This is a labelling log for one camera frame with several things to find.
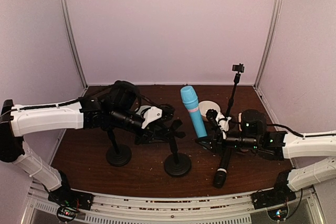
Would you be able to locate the light teal bowl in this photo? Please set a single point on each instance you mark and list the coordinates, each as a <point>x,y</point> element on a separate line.
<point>142,110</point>

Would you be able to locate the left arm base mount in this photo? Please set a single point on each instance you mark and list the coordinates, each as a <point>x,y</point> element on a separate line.
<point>70,201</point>

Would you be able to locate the aluminium frame post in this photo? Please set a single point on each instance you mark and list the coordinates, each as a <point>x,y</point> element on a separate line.
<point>276,10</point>
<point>72,43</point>

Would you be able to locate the front aluminium rail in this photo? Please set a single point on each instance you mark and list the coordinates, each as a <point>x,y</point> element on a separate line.
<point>232,208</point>

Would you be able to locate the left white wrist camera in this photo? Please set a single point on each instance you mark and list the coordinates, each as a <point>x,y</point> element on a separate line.
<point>150,115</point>

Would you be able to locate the blue toy microphone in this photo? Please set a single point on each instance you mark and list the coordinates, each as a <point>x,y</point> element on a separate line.
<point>190,101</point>

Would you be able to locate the right aluminium frame post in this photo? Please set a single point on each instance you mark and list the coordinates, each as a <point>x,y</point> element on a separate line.
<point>276,10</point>

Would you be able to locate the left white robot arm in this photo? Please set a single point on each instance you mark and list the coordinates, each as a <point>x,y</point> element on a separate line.
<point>118,105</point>

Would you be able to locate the thin black stand with clip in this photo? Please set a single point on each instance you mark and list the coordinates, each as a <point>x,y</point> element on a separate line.
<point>239,69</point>

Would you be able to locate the short black microphone stand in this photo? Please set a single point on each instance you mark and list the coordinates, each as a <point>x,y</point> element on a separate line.
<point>117,154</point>

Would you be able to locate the black handheld microphone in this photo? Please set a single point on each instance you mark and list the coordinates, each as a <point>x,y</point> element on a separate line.
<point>221,173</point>

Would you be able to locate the tall black microphone stand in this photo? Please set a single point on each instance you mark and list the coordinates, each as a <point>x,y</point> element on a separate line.
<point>177,164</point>

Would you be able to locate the white bowl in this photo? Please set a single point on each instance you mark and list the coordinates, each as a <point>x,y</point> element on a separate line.
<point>205,105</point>

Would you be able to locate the left aluminium frame post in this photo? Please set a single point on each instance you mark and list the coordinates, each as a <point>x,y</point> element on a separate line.
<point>72,43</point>

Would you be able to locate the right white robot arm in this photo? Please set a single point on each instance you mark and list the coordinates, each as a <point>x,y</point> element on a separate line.
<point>252,134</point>

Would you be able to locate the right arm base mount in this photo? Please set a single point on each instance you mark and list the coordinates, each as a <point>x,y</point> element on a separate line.
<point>276,199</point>

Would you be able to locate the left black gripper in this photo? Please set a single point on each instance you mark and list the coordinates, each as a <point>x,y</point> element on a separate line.
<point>163,131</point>

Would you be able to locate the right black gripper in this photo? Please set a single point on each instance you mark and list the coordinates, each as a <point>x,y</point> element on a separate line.
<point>216,140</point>

